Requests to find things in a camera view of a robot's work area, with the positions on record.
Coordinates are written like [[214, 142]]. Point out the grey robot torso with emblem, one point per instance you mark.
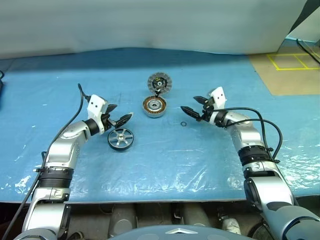
[[180, 233]]

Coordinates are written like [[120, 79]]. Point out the brown cardboard sheet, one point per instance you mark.
[[287, 82]]

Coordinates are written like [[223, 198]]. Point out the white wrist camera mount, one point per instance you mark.
[[218, 96], [96, 106]]

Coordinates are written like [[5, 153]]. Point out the motor cover with circuit board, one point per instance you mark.
[[152, 82]]

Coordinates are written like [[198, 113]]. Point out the grey rounded cylinder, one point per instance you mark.
[[195, 215], [122, 220]]

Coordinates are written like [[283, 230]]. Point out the blue plastic table sheet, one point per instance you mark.
[[160, 162]]

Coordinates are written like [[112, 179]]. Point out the white backdrop sheet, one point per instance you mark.
[[125, 25]]

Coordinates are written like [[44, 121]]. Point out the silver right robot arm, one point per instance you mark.
[[247, 137]]

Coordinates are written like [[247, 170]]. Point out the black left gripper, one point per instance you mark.
[[108, 122]]

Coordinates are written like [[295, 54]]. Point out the grey motor stator housing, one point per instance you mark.
[[150, 114]]

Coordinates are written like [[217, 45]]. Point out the whitish rounded cylinder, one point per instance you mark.
[[231, 226]]

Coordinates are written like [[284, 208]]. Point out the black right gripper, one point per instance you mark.
[[205, 116]]

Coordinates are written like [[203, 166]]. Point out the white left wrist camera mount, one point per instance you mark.
[[96, 106]]

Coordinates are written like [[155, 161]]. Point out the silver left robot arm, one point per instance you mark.
[[62, 150]]

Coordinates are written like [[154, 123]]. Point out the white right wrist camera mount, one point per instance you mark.
[[218, 96]]

